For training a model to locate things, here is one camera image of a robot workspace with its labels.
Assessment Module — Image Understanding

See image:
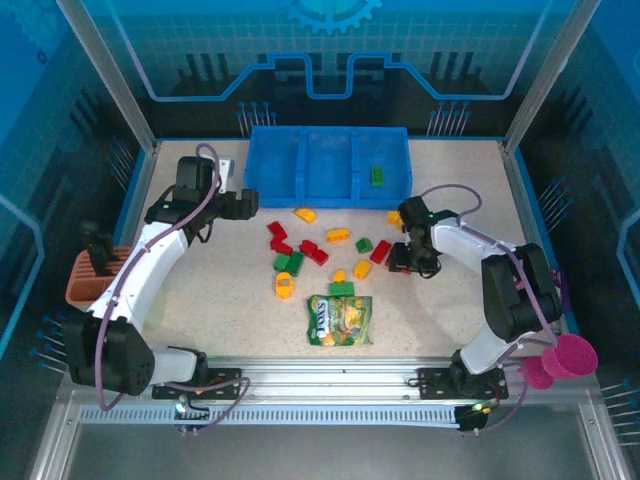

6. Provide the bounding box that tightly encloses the green candy bag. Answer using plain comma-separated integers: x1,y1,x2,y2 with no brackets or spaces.
305,294,376,347

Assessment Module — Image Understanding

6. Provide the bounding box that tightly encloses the blue three-compartment plastic bin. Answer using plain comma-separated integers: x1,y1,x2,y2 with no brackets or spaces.
243,125,415,210

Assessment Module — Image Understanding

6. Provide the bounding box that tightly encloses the black tool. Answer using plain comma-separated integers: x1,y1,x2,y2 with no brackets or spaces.
79,221,117,279

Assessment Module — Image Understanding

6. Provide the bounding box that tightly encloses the purple snack bag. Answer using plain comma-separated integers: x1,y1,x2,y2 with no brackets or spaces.
549,268,574,314

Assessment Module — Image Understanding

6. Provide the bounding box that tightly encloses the terracotta slotted holder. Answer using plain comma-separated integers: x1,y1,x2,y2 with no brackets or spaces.
64,244,139,307

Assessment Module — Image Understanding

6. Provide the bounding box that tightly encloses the small electronics board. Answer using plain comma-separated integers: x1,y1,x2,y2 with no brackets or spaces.
457,399,501,434
173,393,211,435

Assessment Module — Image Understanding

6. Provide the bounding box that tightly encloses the small magenta round sponge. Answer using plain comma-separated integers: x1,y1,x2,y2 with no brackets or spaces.
520,355,555,391

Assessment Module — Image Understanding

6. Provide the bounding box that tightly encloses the pink cup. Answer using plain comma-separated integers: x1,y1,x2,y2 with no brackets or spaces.
542,333,600,381

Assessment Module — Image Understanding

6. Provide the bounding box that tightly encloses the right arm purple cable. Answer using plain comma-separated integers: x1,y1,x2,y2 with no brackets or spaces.
419,184,564,436

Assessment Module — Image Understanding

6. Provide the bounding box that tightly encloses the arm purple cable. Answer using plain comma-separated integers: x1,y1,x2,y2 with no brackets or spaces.
92,143,251,436
419,184,564,436

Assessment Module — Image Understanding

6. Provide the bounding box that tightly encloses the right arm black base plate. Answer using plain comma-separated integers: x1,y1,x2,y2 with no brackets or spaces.
417,366,509,400

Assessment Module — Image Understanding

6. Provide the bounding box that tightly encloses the aluminium frame post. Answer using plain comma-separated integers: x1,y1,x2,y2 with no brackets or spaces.
55,0,160,154
502,0,604,154

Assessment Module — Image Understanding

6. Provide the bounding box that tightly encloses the aluminium mounting rail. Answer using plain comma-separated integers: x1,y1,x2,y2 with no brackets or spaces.
59,355,601,406

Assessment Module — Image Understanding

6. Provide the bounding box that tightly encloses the white slotted cable duct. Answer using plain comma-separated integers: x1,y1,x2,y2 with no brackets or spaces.
78,405,464,427

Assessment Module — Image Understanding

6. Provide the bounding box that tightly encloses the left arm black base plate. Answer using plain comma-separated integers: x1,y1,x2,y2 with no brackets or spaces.
151,367,244,401

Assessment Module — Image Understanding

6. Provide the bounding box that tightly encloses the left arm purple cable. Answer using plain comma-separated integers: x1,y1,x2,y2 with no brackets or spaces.
92,143,251,436

